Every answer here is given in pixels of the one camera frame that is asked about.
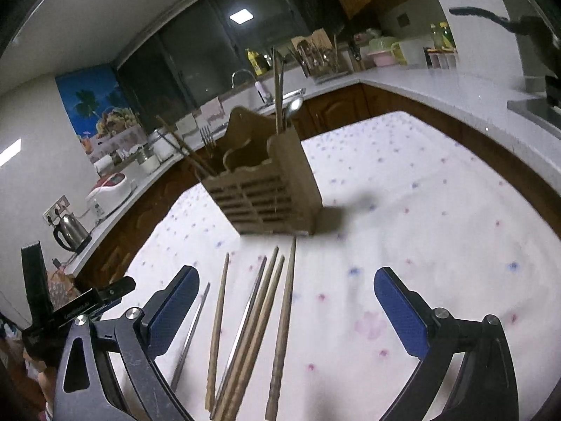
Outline beige hanging cloth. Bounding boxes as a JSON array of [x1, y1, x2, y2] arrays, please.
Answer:
[[199, 98, 225, 126], [175, 113, 200, 139]]

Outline yellow detergent bottle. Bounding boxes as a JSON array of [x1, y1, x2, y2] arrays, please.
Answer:
[[246, 48, 269, 76]]

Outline metal spoon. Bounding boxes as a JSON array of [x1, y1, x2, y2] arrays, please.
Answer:
[[282, 96, 304, 129]]

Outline counter cutlery drying rack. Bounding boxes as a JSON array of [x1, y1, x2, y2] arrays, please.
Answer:
[[291, 28, 350, 84]]

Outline person's left hand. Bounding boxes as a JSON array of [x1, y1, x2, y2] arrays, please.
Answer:
[[24, 351, 57, 421]]

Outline yellow green mug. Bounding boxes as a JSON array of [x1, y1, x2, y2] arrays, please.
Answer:
[[390, 41, 409, 66]]

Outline chrome sink faucet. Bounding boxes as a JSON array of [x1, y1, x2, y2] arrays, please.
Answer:
[[231, 68, 273, 105]]

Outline white floral tablecloth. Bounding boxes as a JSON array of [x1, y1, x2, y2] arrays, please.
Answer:
[[111, 112, 560, 420]]

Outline long metal chopstick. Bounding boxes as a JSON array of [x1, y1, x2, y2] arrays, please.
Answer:
[[156, 115, 217, 178]]

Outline fruit beach wall poster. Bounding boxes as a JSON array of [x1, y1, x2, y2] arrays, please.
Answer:
[[55, 65, 147, 163]]

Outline black wok with handle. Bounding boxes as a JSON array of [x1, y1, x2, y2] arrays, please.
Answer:
[[449, 7, 560, 78]]

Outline small white lidded jar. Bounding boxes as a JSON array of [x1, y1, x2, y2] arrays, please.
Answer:
[[136, 146, 161, 175]]

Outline green and pink bowls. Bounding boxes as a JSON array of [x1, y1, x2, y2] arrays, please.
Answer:
[[368, 36, 397, 67]]

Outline condiment bottle rack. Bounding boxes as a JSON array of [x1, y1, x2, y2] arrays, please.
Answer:
[[424, 21, 459, 69]]

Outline steel electric kettle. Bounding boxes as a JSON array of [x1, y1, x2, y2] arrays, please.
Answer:
[[52, 213, 91, 255]]

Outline white red rice cooker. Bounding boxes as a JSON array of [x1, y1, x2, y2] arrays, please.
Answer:
[[87, 172, 132, 220]]

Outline metal fork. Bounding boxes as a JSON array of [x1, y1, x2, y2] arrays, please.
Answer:
[[199, 125, 219, 158]]

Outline lower wooden cabinets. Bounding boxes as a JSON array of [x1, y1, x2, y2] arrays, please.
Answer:
[[71, 83, 560, 292]]

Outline wooden utensil holder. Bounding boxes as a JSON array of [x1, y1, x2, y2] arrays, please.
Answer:
[[202, 107, 322, 235]]

